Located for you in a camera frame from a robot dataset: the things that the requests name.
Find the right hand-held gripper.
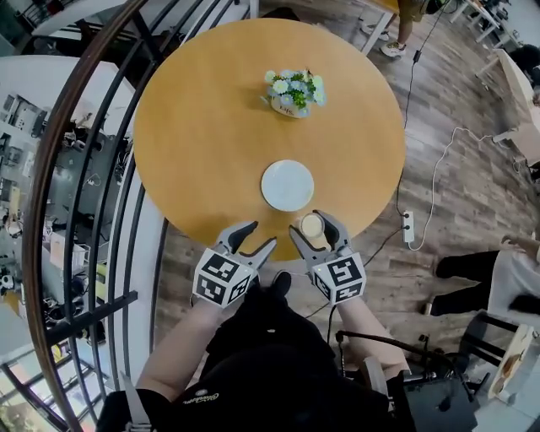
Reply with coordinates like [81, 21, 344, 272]
[288, 209, 367, 306]

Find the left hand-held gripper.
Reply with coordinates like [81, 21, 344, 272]
[192, 220, 278, 311]

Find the small round beige object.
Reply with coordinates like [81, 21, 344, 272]
[299, 213, 328, 240]

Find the white round plate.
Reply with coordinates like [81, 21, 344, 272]
[260, 159, 316, 212]

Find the person's left forearm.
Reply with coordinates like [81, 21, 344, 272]
[137, 300, 225, 402]

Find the person's right forearm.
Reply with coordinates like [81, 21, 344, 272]
[335, 300, 411, 377]

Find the person's black shoe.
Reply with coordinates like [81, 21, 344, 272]
[269, 271, 294, 297]

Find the white power strip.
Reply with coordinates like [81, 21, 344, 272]
[402, 209, 416, 244]

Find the person's black shirt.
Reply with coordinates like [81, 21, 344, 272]
[96, 284, 419, 432]

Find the round wooden table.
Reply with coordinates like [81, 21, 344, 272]
[132, 17, 408, 262]

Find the white pot of flowers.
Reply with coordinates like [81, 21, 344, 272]
[259, 68, 328, 121]

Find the black railing with wooden handrail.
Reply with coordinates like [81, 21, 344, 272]
[20, 0, 262, 432]

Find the pale wooden board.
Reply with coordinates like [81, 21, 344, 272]
[486, 323, 537, 402]

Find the table with beige cloth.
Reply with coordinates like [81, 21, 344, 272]
[490, 47, 540, 166]

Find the white rectangular table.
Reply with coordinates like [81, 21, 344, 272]
[448, 0, 525, 46]

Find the short black cable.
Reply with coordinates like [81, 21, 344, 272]
[303, 227, 404, 320]

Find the white cable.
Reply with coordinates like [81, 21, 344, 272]
[407, 126, 495, 252]

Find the long black cable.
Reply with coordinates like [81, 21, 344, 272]
[394, 0, 449, 212]

